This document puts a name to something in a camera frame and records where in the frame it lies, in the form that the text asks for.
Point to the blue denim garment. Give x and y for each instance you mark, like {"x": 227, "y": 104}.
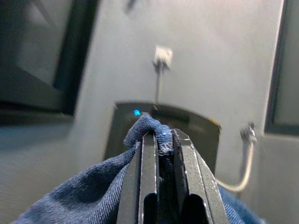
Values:
{"x": 88, "y": 186}

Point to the white wall socket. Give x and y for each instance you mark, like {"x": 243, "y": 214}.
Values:
{"x": 163, "y": 56}

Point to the dark framed window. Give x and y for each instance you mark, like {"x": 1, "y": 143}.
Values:
{"x": 35, "y": 53}
{"x": 283, "y": 70}

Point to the metal water tap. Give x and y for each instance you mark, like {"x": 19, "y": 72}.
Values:
{"x": 249, "y": 133}

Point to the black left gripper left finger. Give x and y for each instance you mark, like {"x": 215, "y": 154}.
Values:
{"x": 147, "y": 177}

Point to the grey washing machine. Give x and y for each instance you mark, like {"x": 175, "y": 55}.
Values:
{"x": 187, "y": 130}

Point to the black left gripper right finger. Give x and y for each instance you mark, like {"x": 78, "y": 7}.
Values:
{"x": 196, "y": 177}

